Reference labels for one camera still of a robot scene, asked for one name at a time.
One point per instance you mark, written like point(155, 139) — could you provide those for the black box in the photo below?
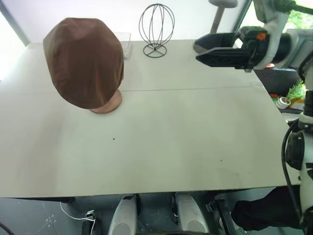
point(281, 79)

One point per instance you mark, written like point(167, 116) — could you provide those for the white robot leg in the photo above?
point(192, 215)
point(123, 216)

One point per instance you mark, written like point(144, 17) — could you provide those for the clear plastic container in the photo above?
point(127, 46)

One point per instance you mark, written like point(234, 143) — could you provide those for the brown cap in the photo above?
point(83, 61)

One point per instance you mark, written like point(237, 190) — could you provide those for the brown wooden hat stand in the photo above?
point(110, 105)

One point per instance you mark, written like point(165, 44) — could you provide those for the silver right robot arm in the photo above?
point(305, 171)

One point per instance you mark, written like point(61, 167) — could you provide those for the black fabric bundle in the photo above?
point(264, 210)

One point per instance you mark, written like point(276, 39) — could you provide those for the grey mushroom-shaped hat stand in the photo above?
point(218, 18)

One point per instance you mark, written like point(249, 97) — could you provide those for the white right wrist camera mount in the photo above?
point(275, 29)

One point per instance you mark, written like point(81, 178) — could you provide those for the black metal table bracket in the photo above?
point(220, 213)

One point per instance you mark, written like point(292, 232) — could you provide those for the white right robot leg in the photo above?
point(192, 215)

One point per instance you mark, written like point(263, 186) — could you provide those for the small green potted plant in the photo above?
point(297, 91)

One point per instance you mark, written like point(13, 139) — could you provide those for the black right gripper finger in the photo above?
point(225, 58)
point(217, 40)

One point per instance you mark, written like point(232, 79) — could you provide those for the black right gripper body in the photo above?
point(254, 46)

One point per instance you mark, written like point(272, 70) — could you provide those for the small white round pot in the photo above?
point(283, 102)

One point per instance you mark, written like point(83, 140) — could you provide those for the white left robot leg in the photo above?
point(123, 216)

